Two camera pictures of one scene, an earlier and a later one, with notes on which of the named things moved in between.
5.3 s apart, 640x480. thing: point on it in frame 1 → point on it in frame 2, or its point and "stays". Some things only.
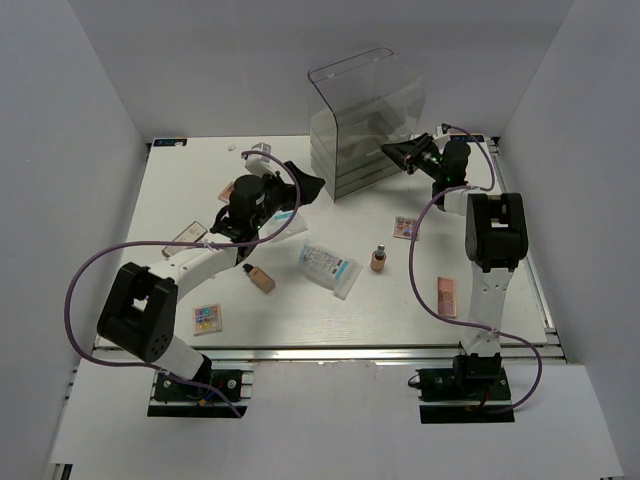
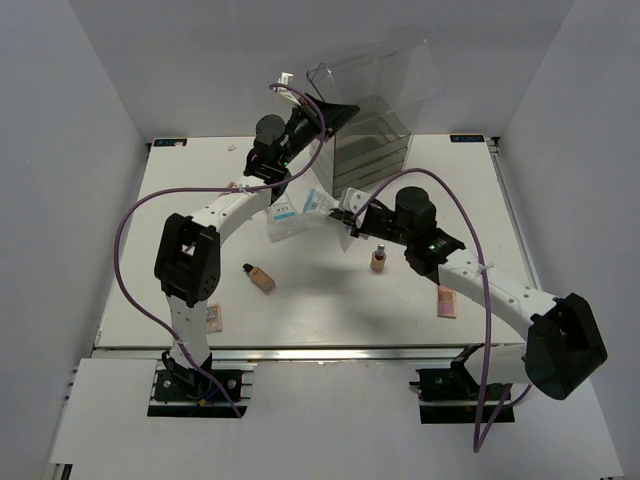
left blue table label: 170,142 stays
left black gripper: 309,186 → 335,114
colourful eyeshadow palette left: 207,319 stays
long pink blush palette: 447,296 stays
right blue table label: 466,138 stays
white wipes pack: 328,267 → 320,233
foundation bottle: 263,280 stays
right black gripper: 399,150 → 344,216
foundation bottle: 378,259 stays
